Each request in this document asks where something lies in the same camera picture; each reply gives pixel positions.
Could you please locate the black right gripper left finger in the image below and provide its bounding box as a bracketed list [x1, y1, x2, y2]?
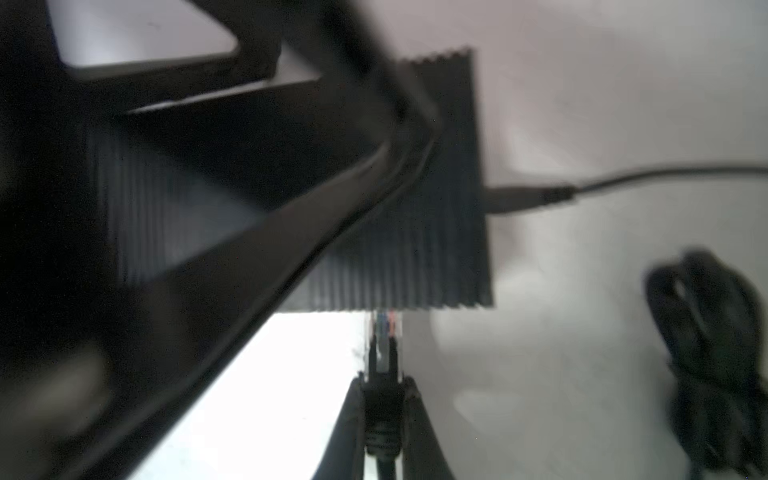
[313, 377, 366, 480]

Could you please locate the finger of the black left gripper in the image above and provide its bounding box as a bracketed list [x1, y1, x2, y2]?
[1, 107, 436, 479]
[1, 1, 420, 118]

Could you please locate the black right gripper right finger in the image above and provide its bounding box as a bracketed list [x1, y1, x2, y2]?
[402, 376, 455, 480]

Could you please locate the black ethernet cable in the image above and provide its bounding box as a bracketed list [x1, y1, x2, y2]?
[359, 309, 404, 480]

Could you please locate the black network switch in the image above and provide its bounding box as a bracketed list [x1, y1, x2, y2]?
[83, 50, 493, 312]

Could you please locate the black power adapter with cable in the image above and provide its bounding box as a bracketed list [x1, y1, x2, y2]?
[482, 161, 768, 480]

